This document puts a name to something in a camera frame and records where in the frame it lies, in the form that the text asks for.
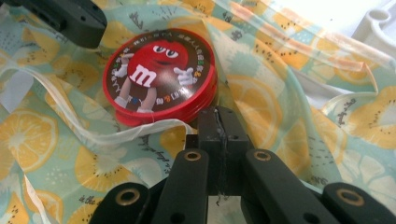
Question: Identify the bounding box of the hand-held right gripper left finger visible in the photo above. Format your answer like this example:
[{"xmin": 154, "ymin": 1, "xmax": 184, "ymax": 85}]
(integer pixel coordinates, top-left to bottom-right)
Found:
[{"xmin": 197, "ymin": 106, "xmax": 225, "ymax": 197}]

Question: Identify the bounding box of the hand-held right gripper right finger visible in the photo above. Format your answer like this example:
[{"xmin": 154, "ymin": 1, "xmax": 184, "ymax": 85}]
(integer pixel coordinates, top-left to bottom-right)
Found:
[{"xmin": 218, "ymin": 105, "xmax": 254, "ymax": 196}]

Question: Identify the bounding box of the lemon print plastic bag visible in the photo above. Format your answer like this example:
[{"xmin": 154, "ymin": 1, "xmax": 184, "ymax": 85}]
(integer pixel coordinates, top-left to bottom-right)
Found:
[{"xmin": 0, "ymin": 0, "xmax": 396, "ymax": 224}]

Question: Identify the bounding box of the red round candy tin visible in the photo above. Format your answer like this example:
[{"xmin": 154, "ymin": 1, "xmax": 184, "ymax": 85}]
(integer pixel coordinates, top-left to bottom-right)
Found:
[{"xmin": 102, "ymin": 27, "xmax": 219, "ymax": 128}]

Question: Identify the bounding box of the white plastic tray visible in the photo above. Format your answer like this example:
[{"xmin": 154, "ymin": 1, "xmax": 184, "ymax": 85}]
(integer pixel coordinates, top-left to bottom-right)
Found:
[{"xmin": 274, "ymin": 0, "xmax": 396, "ymax": 61}]

